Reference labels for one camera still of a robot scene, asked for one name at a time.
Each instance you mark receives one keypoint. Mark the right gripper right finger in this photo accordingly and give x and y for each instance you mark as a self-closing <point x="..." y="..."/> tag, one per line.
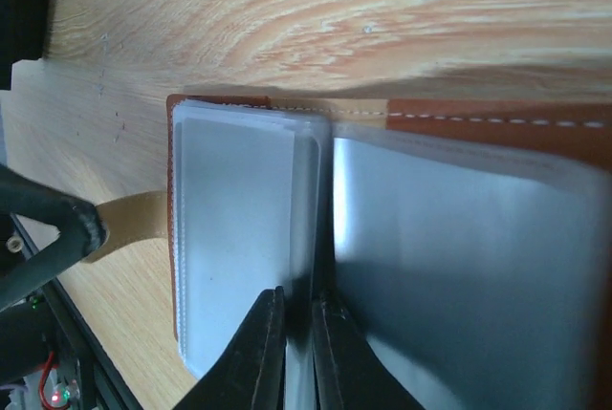
<point x="349" y="374"/>

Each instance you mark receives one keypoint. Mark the grey card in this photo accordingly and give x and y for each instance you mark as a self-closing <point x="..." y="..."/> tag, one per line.
<point x="477" y="275"/>

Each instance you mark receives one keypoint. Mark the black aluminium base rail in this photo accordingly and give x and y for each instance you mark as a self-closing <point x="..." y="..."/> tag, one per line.
<point x="51" y="360"/>

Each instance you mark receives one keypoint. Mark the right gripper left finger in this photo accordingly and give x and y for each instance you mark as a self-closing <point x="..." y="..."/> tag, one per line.
<point x="250" y="373"/>

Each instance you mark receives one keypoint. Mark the brown leather card holder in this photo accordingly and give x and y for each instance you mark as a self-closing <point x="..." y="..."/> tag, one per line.
<point x="251" y="207"/>

